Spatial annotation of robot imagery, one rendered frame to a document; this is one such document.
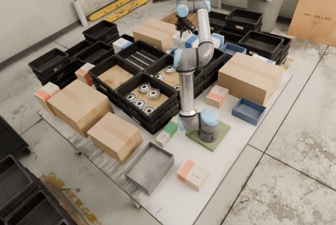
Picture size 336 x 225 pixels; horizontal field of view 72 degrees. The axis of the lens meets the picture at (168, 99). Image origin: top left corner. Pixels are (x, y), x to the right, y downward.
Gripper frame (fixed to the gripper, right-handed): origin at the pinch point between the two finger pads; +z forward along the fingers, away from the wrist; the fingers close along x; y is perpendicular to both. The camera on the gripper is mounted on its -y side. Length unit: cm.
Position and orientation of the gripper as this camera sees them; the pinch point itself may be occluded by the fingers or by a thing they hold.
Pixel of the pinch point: (186, 39)
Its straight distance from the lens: 188.1
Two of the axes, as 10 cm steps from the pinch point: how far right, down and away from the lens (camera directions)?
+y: -7.7, -4.0, 5.0
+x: -6.3, 6.1, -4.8
